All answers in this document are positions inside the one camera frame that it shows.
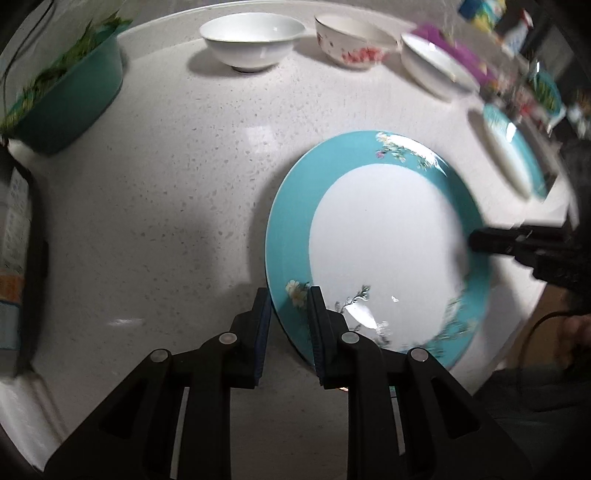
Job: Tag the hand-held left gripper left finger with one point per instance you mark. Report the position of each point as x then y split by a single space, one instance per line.
263 332

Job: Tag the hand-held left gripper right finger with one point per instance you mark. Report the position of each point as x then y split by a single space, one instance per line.
316 332

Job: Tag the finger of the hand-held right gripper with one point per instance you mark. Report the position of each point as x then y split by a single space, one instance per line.
498 242

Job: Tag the small teal rimmed plate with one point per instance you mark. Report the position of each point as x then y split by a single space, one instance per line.
508 152

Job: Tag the large teal rimmed floral plate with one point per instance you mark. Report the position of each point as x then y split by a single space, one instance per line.
383 230

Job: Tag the shallow white bowl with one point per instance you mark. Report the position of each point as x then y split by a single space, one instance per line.
434 69

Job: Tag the floral white bowl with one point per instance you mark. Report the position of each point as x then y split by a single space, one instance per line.
355 50

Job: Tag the purple plastic bowl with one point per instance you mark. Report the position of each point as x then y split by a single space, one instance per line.
466 55

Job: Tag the white spray bottle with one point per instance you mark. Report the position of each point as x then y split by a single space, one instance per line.
517 34

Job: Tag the yellow dish soap bottle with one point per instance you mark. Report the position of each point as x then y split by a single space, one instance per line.
485 11

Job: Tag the printed carton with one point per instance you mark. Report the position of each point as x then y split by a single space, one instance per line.
14 221

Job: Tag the deep white bowl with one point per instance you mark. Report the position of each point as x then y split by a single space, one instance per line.
249 41

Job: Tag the teal plastic basin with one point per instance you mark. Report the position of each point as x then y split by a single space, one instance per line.
78 92

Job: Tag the leafy green vegetables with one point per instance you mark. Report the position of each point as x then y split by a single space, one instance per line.
69 60

